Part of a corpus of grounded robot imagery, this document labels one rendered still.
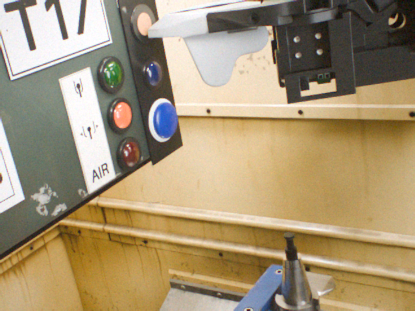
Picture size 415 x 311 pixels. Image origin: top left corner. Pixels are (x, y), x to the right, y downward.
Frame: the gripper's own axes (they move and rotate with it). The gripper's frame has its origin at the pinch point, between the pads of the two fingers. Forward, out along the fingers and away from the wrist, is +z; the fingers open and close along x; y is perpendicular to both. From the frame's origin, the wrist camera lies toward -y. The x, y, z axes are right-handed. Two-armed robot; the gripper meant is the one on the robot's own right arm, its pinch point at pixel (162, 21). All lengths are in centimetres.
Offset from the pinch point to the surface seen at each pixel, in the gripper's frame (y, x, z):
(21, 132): 3.9, -11.7, 8.8
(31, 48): -0.9, -9.7, 7.4
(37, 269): 78, 104, 61
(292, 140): 39, 74, -14
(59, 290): 88, 108, 58
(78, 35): -0.7, -5.9, 5.2
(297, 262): 39.4, 26.4, -9.3
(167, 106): 6.9, 0.0, 0.9
